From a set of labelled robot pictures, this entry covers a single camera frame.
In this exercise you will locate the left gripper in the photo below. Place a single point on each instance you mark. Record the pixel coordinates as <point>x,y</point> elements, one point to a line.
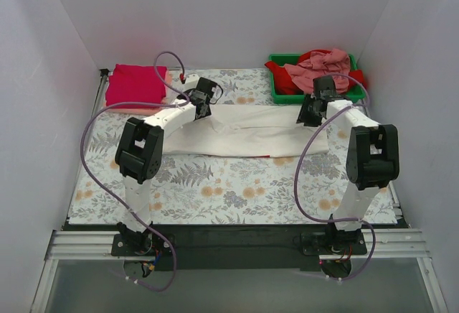
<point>201,104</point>

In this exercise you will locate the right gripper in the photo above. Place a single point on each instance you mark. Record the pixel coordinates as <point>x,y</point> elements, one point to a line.
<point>310,112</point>

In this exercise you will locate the white printed t-shirt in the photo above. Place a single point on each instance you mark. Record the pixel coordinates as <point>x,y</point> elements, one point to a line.
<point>243,131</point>

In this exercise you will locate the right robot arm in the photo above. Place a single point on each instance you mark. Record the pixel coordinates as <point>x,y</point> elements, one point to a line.
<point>372,162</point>

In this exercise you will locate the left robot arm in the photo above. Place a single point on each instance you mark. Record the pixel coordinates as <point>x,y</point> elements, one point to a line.
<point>140,151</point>

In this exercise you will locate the crumpled red t-shirt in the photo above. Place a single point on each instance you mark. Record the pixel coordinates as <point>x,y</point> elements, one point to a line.
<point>294,74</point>

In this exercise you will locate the green plastic tray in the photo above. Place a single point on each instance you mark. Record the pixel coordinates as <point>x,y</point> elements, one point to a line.
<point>287,95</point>

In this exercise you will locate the crumpled pink t-shirt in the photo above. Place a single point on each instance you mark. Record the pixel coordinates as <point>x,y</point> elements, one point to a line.
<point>334,62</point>

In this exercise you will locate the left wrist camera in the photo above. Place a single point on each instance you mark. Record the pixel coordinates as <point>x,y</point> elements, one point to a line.
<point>190,82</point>

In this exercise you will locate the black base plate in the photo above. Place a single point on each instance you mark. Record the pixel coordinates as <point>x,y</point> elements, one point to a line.
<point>197,247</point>

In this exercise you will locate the aluminium frame rail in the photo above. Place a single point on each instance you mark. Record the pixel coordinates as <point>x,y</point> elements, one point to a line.
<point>87,245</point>

